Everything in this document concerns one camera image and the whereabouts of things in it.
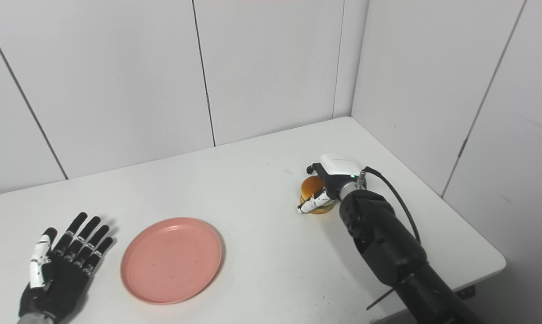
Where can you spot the black and white left hand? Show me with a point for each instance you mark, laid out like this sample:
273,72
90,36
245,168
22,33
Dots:
59,283

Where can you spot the black and white right hand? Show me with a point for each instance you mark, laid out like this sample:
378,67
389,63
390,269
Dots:
338,173

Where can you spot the toy hamburger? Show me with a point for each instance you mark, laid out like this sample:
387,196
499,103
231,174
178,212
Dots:
310,185

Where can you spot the pink round plate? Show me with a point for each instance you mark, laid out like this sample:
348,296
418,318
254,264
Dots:
171,261

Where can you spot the black table frame bracket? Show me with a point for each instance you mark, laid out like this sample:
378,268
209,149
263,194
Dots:
465,292

